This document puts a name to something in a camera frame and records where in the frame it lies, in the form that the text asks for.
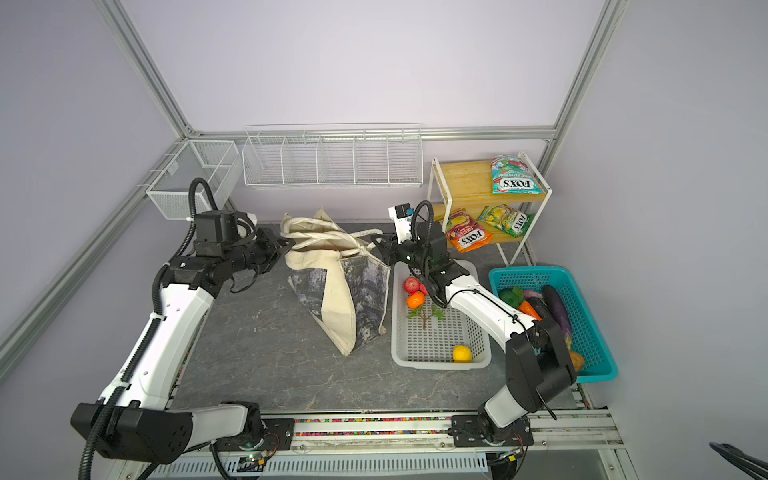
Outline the orange carrot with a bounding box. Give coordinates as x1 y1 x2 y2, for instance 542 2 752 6
518 300 541 321

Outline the teal plastic vegetable basket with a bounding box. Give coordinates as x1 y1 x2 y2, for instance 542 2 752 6
489 266 618 384

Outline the green Fox's candy bag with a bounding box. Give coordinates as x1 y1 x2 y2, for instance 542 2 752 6
478 205 535 238

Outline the teal Fox's candy bag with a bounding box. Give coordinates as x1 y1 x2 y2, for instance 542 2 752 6
490 155 542 195

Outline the purple eggplant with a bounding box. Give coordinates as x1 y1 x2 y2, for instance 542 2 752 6
542 285 573 350

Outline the cream canvas grocery bag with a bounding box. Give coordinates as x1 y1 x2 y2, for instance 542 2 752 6
280 209 391 357

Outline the yellow lemon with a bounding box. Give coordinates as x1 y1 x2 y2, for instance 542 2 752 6
452 345 473 364

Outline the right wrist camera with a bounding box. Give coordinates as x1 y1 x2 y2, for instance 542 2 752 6
388 203 414 244

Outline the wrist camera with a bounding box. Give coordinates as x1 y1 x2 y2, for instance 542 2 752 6
235 211 256 234
388 203 414 244

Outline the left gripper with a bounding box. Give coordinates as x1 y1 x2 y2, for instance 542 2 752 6
223 226 293 274

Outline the orange Fox's candy bag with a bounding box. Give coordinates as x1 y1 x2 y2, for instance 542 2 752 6
446 209 492 253

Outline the green leafy twig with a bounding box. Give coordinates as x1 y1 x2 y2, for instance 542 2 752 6
407 303 445 331

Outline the green bell pepper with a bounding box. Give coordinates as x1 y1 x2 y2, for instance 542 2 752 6
498 287 525 309

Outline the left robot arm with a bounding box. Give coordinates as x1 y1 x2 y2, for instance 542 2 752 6
70 177 292 479

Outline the orange tangerine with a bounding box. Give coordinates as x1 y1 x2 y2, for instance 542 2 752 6
407 291 426 310

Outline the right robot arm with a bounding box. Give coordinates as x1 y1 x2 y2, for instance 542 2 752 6
371 200 577 444

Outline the white plastic fruit basket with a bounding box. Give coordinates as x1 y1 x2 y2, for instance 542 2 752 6
391 263 492 370

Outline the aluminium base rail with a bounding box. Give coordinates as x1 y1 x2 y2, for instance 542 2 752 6
150 409 637 479

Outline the brown potato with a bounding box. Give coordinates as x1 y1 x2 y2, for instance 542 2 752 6
569 351 585 372

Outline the small white mesh wall basket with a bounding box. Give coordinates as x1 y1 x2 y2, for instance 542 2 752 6
146 140 242 221

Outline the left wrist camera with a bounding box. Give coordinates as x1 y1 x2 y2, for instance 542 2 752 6
235 211 256 234

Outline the long white wire wall basket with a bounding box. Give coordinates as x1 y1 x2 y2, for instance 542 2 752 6
241 123 424 188

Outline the white wire two-tier shelf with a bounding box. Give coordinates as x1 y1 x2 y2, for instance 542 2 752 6
421 152 554 268

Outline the red apple back left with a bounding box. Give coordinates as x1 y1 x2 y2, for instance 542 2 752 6
403 277 421 295

